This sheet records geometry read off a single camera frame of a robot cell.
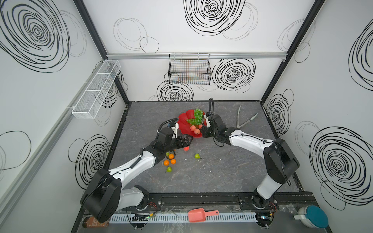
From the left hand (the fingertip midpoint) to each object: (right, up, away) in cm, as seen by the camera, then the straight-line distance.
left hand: (188, 138), depth 82 cm
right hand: (+9, +5, +8) cm, 13 cm away
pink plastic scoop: (+6, -36, -11) cm, 38 cm away
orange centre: (-11, -12, +7) cm, 18 cm away
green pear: (+6, -12, +7) cm, 15 cm away
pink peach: (+6, +3, +14) cm, 16 cm away
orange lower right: (-9, -14, +5) cm, 18 cm away
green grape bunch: (+7, +10, +22) cm, 25 cm away
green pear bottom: (-11, -18, +1) cm, 21 cm away
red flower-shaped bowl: (-3, +5, +24) cm, 24 cm away
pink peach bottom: (+3, +5, +18) cm, 19 cm away
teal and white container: (+56, -32, -18) cm, 67 cm away
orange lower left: (-13, -15, +5) cm, 21 cm away
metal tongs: (+36, +5, +22) cm, 43 cm away
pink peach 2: (-1, -6, 0) cm, 6 cm away
